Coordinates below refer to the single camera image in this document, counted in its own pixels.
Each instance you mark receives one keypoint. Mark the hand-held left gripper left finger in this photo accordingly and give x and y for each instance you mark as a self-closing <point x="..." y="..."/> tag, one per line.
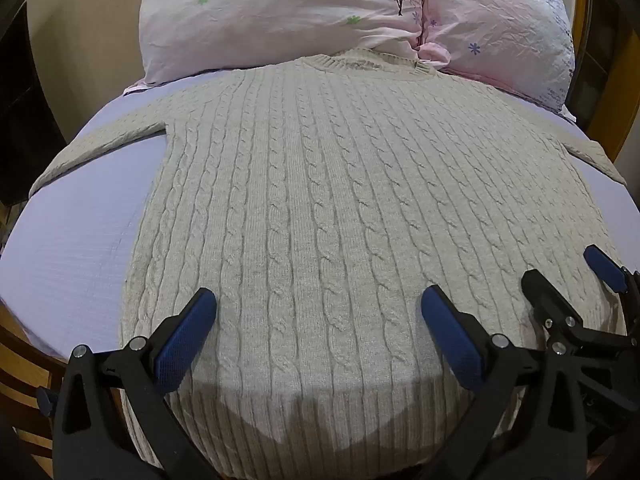
<point x="186" y="337"/>

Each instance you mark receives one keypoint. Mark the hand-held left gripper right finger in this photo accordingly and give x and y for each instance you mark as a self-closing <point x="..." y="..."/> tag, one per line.
<point x="450" y="340"/>

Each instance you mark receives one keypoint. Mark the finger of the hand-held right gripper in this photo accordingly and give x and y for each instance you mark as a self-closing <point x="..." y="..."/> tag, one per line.
<point x="547" y="297"/>
<point x="605" y="267"/>

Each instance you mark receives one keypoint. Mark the lavender bed sheet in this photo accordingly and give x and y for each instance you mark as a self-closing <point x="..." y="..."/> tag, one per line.
<point x="80" y="230"/>

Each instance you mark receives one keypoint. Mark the wooden headboard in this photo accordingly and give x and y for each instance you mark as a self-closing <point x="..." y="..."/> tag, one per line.
<point x="607" y="60"/>

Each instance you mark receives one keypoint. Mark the pink floral pillow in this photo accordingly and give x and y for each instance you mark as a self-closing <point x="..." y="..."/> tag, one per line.
<point x="260" y="15"/>
<point x="500" y="25"/>

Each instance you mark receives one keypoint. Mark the wooden bed frame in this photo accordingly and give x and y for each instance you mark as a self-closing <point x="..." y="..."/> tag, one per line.
<point x="25" y="375"/>

